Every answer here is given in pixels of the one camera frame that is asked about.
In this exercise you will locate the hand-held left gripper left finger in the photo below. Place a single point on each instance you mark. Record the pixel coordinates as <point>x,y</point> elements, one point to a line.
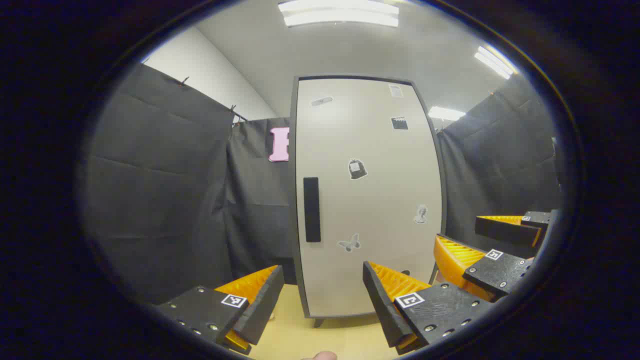
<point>262,305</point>

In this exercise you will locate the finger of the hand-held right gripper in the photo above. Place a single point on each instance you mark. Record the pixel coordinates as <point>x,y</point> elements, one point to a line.
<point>495,272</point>
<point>505,231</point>

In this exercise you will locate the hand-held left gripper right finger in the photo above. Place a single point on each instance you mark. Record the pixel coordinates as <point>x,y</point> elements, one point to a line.
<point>382,305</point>

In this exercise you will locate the ceiling light panel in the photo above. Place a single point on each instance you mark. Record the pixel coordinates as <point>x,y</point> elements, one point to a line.
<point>445,113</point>
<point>494,61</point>
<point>340,12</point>

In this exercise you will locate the black backdrop cloth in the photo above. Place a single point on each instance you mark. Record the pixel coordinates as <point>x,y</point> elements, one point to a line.
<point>160,175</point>

